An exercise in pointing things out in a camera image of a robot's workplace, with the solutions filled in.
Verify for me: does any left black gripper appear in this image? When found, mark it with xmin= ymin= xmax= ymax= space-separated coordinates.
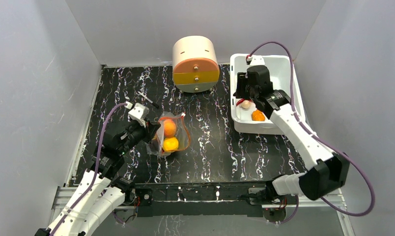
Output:
xmin=119 ymin=117 xmax=161 ymax=155

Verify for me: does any yellow lemon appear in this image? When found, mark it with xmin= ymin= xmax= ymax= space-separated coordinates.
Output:
xmin=163 ymin=137 xmax=179 ymax=152

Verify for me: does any orange peach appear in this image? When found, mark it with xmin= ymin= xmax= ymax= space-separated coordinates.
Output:
xmin=163 ymin=119 xmax=177 ymax=138

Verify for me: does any clear zip bag orange zipper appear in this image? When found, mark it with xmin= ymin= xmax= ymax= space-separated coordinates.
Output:
xmin=146 ymin=112 xmax=191 ymax=157

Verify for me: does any dark purple plum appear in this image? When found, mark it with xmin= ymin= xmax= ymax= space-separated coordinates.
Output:
xmin=149 ymin=136 xmax=162 ymax=156

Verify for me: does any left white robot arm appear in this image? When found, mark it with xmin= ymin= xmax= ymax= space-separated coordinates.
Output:
xmin=36 ymin=120 xmax=160 ymax=236

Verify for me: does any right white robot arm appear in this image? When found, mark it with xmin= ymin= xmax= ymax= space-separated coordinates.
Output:
xmin=234 ymin=65 xmax=350 ymax=204

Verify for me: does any red chili pepper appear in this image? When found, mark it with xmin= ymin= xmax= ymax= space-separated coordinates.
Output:
xmin=235 ymin=99 xmax=245 ymax=106

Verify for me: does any garlic bulb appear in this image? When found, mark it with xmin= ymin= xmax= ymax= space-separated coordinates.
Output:
xmin=240 ymin=100 xmax=252 ymax=110

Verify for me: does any small orange pepper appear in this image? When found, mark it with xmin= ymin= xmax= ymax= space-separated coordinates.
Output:
xmin=251 ymin=110 xmax=265 ymax=121

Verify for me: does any black pen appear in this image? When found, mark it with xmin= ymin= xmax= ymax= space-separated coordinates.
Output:
xmin=137 ymin=91 xmax=160 ymax=109

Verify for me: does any round three-drawer cabinet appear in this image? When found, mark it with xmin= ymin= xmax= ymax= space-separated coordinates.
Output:
xmin=172 ymin=35 xmax=220 ymax=93

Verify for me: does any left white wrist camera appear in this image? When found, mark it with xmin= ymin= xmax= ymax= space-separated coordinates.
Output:
xmin=125 ymin=101 xmax=149 ymax=128

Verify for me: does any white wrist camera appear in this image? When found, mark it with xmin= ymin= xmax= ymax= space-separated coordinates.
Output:
xmin=246 ymin=55 xmax=265 ymax=66
xmin=125 ymin=101 xmax=149 ymax=128

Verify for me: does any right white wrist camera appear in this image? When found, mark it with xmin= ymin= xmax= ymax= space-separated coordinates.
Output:
xmin=246 ymin=55 xmax=265 ymax=66

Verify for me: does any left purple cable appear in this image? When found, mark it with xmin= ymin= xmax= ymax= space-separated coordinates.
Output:
xmin=48 ymin=102 xmax=131 ymax=236

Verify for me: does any purple cable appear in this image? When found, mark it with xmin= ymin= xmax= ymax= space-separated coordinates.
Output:
xmin=246 ymin=41 xmax=376 ymax=217
xmin=48 ymin=102 xmax=131 ymax=236

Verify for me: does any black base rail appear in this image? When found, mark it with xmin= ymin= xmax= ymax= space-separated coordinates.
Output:
xmin=132 ymin=180 xmax=344 ymax=218

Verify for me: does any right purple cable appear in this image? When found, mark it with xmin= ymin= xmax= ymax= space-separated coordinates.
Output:
xmin=246 ymin=41 xmax=376 ymax=217

